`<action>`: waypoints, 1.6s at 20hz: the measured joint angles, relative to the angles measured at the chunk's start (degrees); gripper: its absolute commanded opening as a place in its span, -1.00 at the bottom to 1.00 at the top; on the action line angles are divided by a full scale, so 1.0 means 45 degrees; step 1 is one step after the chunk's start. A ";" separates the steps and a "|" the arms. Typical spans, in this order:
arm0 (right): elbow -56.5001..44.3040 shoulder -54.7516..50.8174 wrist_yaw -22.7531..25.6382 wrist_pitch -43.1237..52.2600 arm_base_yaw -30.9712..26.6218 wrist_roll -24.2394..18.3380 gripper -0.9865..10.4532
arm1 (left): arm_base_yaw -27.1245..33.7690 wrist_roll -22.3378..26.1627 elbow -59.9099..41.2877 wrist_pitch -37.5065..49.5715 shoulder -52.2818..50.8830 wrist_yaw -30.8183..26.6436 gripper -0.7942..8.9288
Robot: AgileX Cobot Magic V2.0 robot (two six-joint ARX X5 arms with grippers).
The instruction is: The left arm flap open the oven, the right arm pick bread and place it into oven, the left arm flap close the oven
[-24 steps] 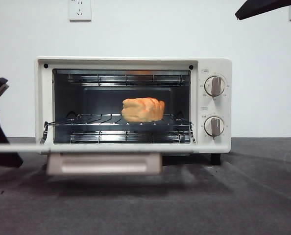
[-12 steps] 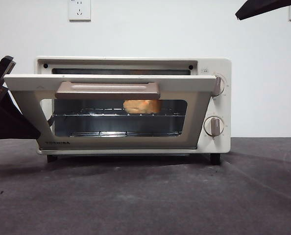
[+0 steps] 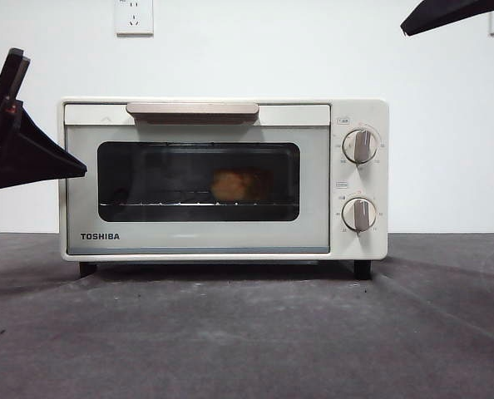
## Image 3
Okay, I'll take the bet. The glass oven door with handle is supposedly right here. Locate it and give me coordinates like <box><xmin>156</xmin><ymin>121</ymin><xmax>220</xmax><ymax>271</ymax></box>
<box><xmin>62</xmin><ymin>101</ymin><xmax>332</xmax><ymax>256</ymax></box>

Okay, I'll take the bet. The golden brown bread loaf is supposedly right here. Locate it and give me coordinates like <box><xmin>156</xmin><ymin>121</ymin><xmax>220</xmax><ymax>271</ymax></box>
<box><xmin>210</xmin><ymin>166</ymin><xmax>274</xmax><ymax>203</ymax></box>

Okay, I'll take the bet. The cream round oven knob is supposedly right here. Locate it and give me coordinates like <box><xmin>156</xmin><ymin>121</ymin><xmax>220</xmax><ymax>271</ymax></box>
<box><xmin>341</xmin><ymin>129</ymin><xmax>378</xmax><ymax>166</ymax></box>
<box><xmin>340</xmin><ymin>197</ymin><xmax>378</xmax><ymax>234</ymax></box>

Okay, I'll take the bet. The cream Toshiba toaster oven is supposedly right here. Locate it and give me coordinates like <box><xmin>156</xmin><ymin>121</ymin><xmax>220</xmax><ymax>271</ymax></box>
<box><xmin>57</xmin><ymin>96</ymin><xmax>390</xmax><ymax>279</ymax></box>

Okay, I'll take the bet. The metal wire oven rack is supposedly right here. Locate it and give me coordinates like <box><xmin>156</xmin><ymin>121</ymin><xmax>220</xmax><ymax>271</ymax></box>
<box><xmin>99</xmin><ymin>189</ymin><xmax>282</xmax><ymax>209</ymax></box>

